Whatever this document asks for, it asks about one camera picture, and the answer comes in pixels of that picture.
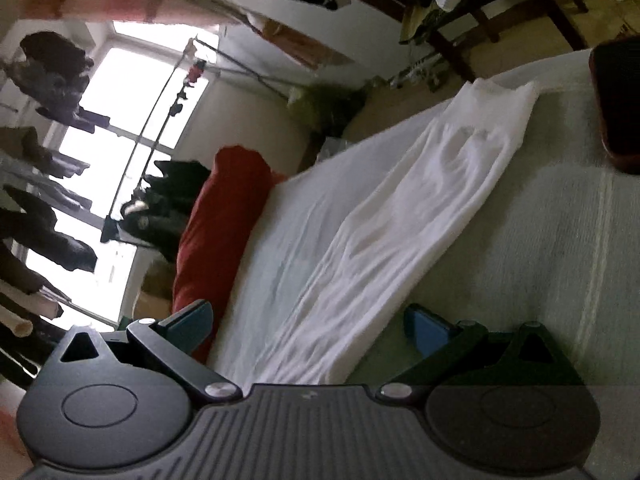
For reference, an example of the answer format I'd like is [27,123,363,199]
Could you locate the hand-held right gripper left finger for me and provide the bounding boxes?
[60,299,241,403]

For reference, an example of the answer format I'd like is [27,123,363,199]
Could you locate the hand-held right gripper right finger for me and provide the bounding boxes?
[377,304,571,403]

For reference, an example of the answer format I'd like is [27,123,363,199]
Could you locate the white printed sweatshirt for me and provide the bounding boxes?
[252,79,543,386]

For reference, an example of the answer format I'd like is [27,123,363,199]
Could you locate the red duvet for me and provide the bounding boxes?
[171,145,288,365]

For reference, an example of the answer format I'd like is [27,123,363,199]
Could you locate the dark hanging jackets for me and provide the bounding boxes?
[120,159,213,263]

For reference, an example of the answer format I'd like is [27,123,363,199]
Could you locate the metal drying rack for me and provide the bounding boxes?
[100,35,366,246]

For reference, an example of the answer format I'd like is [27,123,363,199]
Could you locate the green bag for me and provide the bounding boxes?
[286,84,373,137]

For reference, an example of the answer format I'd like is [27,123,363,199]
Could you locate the window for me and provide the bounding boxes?
[22,20,223,333]

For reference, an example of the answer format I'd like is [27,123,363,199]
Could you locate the row of hanging dark laundry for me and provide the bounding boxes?
[0,30,112,391]

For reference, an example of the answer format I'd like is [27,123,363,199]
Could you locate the wooden table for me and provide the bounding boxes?
[345,0,591,88]

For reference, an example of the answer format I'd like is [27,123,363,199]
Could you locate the pink orange curtain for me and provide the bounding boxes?
[22,0,351,71]

